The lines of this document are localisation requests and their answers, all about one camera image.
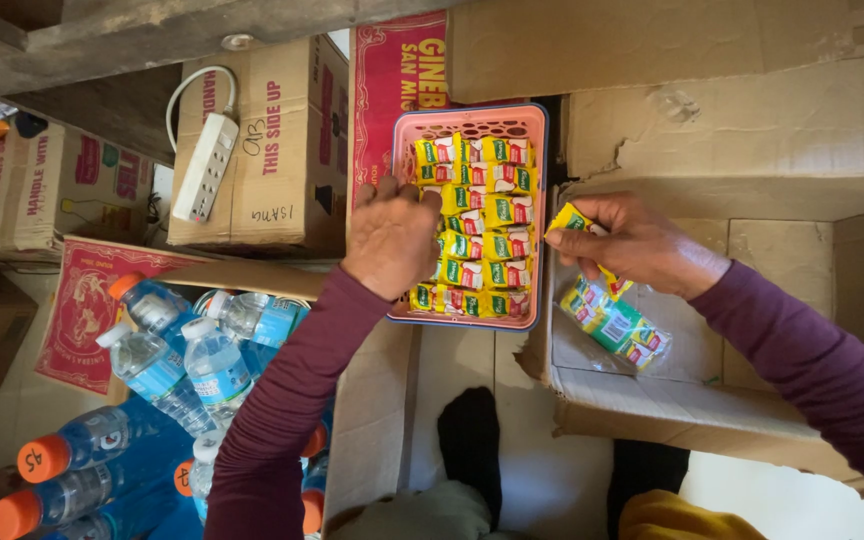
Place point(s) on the person's right hand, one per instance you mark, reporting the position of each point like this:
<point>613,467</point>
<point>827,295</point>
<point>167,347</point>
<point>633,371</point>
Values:
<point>649,244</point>

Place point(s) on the person's left hand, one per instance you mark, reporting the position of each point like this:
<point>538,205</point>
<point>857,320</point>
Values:
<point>391,240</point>

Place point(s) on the person's left fingers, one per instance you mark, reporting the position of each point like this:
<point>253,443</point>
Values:
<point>394,193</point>

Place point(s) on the yellow sachet strip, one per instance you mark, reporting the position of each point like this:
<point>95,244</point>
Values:
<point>567,219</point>

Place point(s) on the rows of yellow green sachets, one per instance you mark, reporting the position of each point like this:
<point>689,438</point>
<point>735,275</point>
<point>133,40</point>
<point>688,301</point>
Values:
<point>488,232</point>

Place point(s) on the pink plastic basket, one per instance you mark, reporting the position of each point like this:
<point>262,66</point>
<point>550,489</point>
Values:
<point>469,120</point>

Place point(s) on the red printed carton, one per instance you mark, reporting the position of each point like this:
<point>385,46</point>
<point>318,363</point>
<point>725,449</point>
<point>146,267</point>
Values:
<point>87,307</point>
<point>387,82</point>

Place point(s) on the brown carton with handwriting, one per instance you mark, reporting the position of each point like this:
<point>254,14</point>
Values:
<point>289,150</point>

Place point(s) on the clear water bottle white cap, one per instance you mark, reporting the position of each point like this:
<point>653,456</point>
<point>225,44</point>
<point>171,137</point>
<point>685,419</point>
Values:
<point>214,367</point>
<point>204,469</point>
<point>259,315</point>
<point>151,371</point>

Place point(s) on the white power strip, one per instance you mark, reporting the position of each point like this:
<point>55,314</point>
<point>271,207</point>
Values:
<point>205,166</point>

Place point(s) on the white round cap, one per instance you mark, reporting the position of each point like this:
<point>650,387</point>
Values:
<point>238,41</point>

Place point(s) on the flat cardboard sheet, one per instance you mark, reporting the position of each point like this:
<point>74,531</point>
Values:
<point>368,412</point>

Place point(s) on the clear bag of sachets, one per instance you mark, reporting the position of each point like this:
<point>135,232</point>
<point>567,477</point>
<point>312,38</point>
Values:
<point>616,328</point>

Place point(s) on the person's left black sock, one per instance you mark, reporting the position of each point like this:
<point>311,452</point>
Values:
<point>471,442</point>

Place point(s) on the person's grey garment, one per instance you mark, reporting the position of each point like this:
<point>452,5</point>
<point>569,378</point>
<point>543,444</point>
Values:
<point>417,517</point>

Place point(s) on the large torn cardboard box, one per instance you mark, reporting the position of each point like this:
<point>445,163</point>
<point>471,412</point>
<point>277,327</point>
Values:
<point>702,75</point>

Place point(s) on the brown carton with red print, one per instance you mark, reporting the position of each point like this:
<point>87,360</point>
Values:
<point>57,187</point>

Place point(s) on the open brown cardboard box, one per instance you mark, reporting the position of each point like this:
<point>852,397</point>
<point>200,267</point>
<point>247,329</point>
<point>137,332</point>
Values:
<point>769,315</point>

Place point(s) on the cluster of orange-capped blue bottles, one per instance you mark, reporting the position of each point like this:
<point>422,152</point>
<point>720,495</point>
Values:
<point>94,487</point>

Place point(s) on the person's yellow garment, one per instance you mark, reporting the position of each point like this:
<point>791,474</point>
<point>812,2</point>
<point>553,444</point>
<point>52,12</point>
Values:
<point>679,519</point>

